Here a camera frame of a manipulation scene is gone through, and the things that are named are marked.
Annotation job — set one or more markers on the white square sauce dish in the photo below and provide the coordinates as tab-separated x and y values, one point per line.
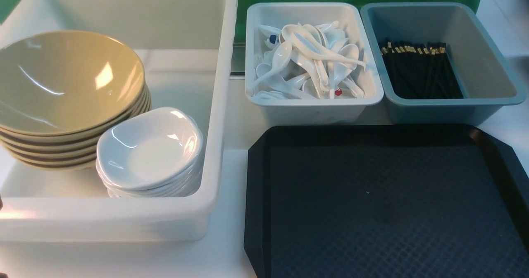
147	151

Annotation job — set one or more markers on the yellow noodle bowl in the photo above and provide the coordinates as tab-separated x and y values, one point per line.
67	81

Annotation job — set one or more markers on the stacked yellow bowl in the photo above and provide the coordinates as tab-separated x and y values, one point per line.
62	154
68	145
62	160
66	166
14	138

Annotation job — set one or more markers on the bottom stacked yellow bowl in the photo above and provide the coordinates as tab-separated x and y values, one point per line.
66	166

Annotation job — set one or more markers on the top stacked yellow bowl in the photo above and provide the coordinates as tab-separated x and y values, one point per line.
14	138

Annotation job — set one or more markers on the small white spoon bin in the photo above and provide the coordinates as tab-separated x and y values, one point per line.
312	111

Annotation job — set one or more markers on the large white plastic bin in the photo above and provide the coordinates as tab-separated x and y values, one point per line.
186	47

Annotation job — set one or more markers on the stack of white sauce dishes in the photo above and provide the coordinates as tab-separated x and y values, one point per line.
182	185

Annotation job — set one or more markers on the bundle of black chopsticks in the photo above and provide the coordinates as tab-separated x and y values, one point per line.
420	71

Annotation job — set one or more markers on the black textured serving tray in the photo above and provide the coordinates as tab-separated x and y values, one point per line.
385	201

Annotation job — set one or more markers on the blue-grey chopstick bin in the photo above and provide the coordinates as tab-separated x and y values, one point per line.
488	83

